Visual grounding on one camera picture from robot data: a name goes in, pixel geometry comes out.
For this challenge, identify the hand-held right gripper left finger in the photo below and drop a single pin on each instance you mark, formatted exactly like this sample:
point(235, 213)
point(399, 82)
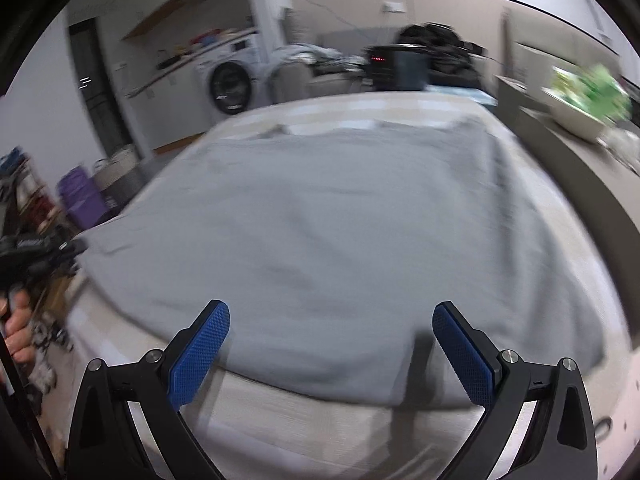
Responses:
point(197, 355)

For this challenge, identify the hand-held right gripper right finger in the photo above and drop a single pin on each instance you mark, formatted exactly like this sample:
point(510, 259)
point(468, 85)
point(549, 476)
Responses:
point(462, 355)

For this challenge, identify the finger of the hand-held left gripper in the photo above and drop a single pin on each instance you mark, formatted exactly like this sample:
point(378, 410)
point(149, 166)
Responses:
point(67, 249)

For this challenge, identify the grey t-shirt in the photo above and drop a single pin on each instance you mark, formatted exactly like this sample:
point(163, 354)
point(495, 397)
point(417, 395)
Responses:
point(330, 240)

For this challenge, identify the person's left hand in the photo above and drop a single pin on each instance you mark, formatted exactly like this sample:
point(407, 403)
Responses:
point(17, 325)

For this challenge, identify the purple storage bin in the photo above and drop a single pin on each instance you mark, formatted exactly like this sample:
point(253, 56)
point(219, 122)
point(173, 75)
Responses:
point(80, 202)

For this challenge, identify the cluttered storage shelf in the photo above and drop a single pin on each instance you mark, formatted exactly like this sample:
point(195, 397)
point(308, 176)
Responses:
point(27, 195)

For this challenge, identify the beige bedside cabinet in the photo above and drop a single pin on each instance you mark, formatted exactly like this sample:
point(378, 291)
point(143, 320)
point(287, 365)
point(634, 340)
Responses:
point(575, 175)

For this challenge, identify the kitchen counter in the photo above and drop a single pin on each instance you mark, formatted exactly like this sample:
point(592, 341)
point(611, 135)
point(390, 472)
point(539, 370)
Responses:
point(185, 62)

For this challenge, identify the white washing machine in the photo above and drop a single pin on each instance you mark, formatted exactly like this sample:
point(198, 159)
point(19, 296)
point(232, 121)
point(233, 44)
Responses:
point(227, 82)

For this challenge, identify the white bowl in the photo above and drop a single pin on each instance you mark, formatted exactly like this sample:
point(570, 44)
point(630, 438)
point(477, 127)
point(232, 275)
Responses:
point(575, 117)

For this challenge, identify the clear plastic bag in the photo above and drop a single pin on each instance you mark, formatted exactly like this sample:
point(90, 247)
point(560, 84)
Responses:
point(622, 145)

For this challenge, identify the black cooker with red display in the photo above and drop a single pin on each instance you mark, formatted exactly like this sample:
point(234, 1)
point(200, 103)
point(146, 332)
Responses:
point(397, 67)

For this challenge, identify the green flower-print packet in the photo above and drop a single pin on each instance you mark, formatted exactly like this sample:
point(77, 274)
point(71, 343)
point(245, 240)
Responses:
point(592, 87)

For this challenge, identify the grey garment on sofa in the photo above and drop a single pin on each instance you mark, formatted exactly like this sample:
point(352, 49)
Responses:
point(300, 55)

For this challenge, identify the grey sofa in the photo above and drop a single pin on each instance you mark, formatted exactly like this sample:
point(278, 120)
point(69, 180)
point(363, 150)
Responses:
point(320, 77)

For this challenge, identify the black jacket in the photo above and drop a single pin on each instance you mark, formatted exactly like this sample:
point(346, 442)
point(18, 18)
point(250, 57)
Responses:
point(440, 52)

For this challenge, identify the white wall socket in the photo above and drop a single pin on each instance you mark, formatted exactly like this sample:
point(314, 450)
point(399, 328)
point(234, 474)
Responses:
point(392, 8)

